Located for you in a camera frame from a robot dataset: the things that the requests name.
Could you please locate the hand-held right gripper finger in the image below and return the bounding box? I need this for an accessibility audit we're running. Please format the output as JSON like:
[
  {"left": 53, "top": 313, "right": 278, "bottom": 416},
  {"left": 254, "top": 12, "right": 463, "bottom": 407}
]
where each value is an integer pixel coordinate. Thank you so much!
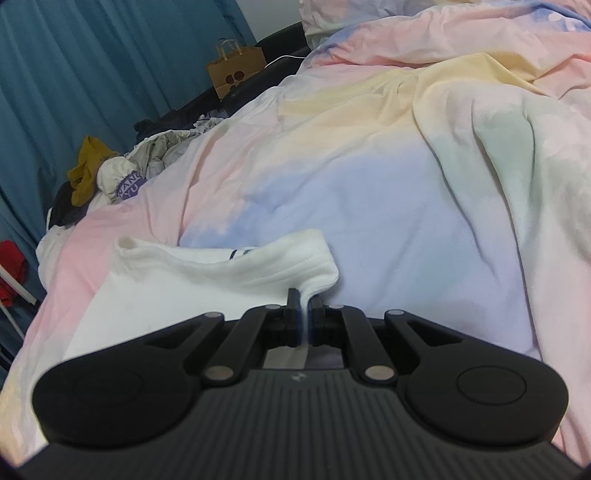
[
  {"left": 144, "top": 288, "right": 306, "bottom": 386},
  {"left": 308, "top": 295, "right": 465, "bottom": 385}
]

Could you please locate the white garment with dark stripes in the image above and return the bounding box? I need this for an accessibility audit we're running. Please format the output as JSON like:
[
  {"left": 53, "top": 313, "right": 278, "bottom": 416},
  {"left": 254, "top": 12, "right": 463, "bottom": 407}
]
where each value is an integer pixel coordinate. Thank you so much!
[{"left": 62, "top": 229, "right": 341, "bottom": 370}]

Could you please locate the pastel rainbow duvet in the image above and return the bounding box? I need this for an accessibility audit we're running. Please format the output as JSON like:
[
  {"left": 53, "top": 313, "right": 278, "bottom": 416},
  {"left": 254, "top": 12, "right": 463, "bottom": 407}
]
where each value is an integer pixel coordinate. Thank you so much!
[{"left": 0, "top": 0, "right": 591, "bottom": 462}]

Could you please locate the grey crumpled garment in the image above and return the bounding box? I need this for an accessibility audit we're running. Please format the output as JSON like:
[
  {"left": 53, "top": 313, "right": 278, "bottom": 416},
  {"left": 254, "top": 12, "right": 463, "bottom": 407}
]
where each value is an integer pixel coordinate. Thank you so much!
[{"left": 127, "top": 115, "right": 232, "bottom": 181}]

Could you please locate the white garment with purple print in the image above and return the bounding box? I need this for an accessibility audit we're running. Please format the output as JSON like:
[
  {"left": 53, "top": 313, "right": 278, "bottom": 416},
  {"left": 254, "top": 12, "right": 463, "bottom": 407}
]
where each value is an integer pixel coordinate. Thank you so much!
[{"left": 96, "top": 156, "right": 148, "bottom": 206}]

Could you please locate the mustard yellow garment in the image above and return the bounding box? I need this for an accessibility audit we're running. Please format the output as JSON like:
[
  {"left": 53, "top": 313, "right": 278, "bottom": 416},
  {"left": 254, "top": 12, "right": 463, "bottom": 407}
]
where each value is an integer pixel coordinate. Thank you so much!
[{"left": 67, "top": 135, "right": 122, "bottom": 208}]

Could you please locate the brown paper bag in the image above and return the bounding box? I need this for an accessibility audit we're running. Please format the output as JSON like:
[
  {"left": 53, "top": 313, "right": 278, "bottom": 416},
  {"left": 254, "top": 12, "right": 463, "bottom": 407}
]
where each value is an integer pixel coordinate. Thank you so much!
[{"left": 206, "top": 39, "right": 267, "bottom": 101}]

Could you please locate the dark cloth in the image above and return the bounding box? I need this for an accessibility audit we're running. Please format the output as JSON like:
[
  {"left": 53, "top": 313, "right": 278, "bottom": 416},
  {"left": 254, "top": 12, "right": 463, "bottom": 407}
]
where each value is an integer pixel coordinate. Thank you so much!
[{"left": 48, "top": 182, "right": 100, "bottom": 228}]

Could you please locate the black leather bench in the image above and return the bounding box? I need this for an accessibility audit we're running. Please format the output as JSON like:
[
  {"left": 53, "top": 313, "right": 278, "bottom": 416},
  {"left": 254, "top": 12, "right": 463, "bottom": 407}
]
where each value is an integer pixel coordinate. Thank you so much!
[{"left": 134, "top": 23, "right": 310, "bottom": 134}]

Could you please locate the red cloth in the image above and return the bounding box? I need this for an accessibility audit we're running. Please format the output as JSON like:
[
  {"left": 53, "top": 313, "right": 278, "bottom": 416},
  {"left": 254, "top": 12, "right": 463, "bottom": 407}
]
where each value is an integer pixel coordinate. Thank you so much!
[{"left": 0, "top": 240, "right": 28, "bottom": 308}]

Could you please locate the pastel pillow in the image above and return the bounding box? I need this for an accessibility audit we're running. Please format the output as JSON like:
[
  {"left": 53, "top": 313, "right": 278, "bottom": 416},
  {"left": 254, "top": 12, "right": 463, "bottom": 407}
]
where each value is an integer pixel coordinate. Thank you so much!
[{"left": 298, "top": 0, "right": 370, "bottom": 51}]

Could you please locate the blue curtain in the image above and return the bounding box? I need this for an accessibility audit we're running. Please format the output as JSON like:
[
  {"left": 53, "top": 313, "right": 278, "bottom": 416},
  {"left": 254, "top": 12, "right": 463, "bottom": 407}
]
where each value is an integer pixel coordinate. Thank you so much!
[{"left": 0, "top": 0, "right": 257, "bottom": 370}]

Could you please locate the white cable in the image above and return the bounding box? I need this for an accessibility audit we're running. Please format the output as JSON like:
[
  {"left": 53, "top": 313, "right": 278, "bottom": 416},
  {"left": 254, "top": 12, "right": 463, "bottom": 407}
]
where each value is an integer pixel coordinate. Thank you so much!
[{"left": 264, "top": 54, "right": 306, "bottom": 70}]

